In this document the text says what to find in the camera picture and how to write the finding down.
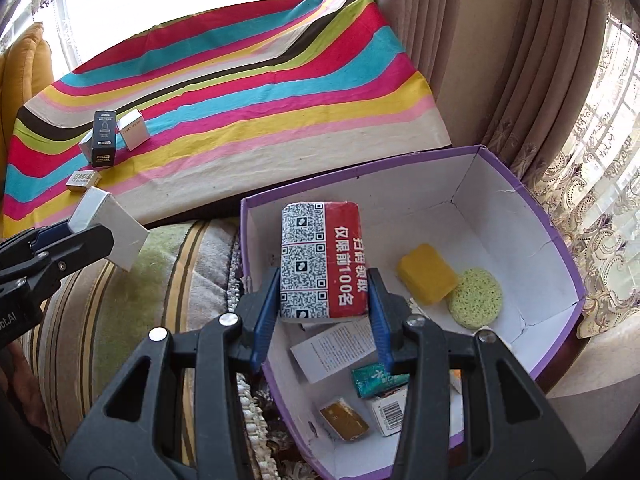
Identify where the small silver box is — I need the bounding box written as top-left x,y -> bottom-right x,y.
68,186 -> 149,272

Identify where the dental white box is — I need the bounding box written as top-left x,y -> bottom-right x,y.
65,170 -> 101,193

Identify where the small white box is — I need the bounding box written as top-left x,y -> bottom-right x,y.
78,130 -> 92,165

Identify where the black product box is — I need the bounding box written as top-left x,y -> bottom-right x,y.
91,110 -> 117,168

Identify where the white barcode medicine box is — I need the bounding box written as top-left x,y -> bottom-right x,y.
367,386 -> 408,437

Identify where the round green sponge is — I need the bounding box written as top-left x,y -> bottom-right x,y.
447,268 -> 503,330

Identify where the white cube box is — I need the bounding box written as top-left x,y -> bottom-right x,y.
117,108 -> 151,151

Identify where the green tissue pack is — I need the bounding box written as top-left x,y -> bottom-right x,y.
350,363 -> 410,399

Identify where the gold grey tissue pack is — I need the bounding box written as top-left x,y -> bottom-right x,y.
320,398 -> 370,441

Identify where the yellow sponge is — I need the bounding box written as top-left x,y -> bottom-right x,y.
396,244 -> 458,306

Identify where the red QR tissue pack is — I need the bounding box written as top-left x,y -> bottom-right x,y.
280,202 -> 368,323

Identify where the orange white tissue pack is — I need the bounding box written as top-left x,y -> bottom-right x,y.
449,370 -> 462,394

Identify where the person's left hand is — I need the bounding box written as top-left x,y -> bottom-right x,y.
1,340 -> 50,434

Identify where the yellow leather armchair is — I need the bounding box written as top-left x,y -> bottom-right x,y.
0,22 -> 56,176

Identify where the white leaflet box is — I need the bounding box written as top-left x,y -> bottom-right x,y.
291,318 -> 376,384

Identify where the purple white cardboard box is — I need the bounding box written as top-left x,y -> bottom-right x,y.
240,143 -> 587,480

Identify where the floral lace sheer curtain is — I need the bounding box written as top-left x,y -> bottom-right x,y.
534,0 -> 639,338

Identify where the rainbow striped cushion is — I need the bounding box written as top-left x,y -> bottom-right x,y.
1,0 -> 450,236

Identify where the beige drape curtain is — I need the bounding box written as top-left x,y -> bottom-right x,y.
375,0 -> 608,184

